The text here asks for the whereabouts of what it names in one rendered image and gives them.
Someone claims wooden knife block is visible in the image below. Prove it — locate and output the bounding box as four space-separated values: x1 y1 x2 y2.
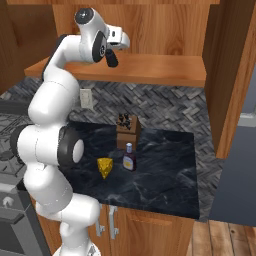
116 112 141 151

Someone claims grey stove with oven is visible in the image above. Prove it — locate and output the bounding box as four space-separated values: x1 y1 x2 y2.
0 99 53 256

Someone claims white wall socket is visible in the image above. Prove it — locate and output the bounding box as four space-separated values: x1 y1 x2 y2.
79 87 95 111

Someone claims open wooden wall cabinet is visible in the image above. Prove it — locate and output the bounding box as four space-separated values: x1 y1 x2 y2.
6 0 221 89

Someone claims dark red condiment bottle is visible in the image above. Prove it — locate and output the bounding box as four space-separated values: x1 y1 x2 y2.
122 142 138 173

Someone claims dark wooden cabinet door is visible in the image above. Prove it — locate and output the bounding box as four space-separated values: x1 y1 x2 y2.
0 0 58 96

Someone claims yellow cheese wedge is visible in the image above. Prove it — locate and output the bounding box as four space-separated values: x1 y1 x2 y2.
96 157 114 181

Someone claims grey stove knob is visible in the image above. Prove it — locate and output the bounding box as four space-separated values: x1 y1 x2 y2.
1 196 15 209

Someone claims light wooden cabinet door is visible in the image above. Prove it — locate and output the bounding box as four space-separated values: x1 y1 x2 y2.
201 0 256 160

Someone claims silver cabinet door handle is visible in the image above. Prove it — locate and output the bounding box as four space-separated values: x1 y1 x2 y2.
95 203 106 238
108 205 120 241

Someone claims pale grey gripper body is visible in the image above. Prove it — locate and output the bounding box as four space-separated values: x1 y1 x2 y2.
110 31 131 52

